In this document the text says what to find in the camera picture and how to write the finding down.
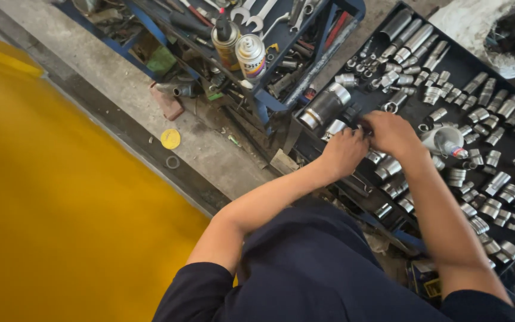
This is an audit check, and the medium chrome socket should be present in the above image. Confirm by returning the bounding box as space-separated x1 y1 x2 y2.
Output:
321 119 348 142

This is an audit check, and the yellow round disc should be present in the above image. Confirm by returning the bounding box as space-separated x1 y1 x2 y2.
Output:
160 129 182 150

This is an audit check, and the blue metal stand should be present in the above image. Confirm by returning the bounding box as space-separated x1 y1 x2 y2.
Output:
356 210 429 256

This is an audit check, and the white sack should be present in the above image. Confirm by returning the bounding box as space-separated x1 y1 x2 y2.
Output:
429 0 515 80

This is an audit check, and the black-capped spray can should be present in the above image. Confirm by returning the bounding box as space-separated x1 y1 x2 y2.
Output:
211 18 242 72

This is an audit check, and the black socket tray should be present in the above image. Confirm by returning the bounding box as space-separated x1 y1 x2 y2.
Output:
284 2 515 287

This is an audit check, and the person's right hand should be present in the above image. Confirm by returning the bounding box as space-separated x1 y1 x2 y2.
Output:
359 110 424 158

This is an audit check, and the chrome open-end wrench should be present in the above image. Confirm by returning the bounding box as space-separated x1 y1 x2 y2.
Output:
246 0 280 33
231 0 258 25

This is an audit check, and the person's dark blue shirt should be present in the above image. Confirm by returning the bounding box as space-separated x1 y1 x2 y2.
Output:
152 203 515 322

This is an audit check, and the cardboard scrap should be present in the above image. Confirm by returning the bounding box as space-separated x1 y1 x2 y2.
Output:
269 148 301 176

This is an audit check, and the blue tool trolley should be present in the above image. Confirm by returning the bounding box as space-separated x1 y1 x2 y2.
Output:
54 0 366 130

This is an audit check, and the person's left hand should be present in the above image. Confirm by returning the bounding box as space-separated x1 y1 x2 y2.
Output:
319 126 371 180

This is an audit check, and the large chrome socket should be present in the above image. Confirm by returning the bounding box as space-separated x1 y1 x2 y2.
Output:
300 82 352 131

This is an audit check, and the reddish brick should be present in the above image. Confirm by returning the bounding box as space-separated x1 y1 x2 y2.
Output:
149 82 186 122

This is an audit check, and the yellow vehicle body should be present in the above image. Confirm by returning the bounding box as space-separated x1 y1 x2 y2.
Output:
0 20 211 322

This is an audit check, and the group of chrome sockets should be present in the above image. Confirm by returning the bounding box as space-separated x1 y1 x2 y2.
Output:
300 8 515 269

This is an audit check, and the white spray can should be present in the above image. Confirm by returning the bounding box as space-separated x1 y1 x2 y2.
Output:
235 34 267 86

